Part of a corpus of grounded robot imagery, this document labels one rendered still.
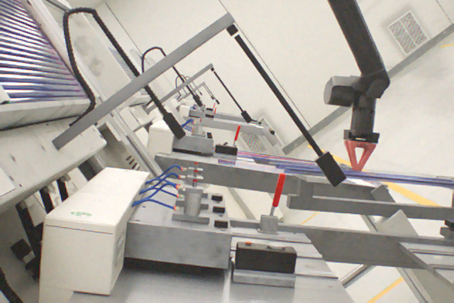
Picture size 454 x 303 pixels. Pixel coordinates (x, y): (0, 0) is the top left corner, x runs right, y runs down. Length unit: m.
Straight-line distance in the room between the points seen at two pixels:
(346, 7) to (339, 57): 7.37
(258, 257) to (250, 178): 1.15
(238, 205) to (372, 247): 4.37
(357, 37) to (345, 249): 0.48
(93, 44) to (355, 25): 0.93
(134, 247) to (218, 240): 0.11
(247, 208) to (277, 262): 4.72
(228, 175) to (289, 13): 6.84
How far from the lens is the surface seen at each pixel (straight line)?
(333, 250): 1.26
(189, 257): 0.86
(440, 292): 1.61
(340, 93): 1.59
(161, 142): 2.17
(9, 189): 0.63
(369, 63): 1.53
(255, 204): 5.61
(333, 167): 0.89
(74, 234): 0.74
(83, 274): 0.75
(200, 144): 2.30
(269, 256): 0.86
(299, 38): 8.73
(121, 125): 1.94
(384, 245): 1.28
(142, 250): 0.87
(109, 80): 2.09
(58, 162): 0.85
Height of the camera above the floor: 1.29
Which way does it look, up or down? 4 degrees down
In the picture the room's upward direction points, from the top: 36 degrees counter-clockwise
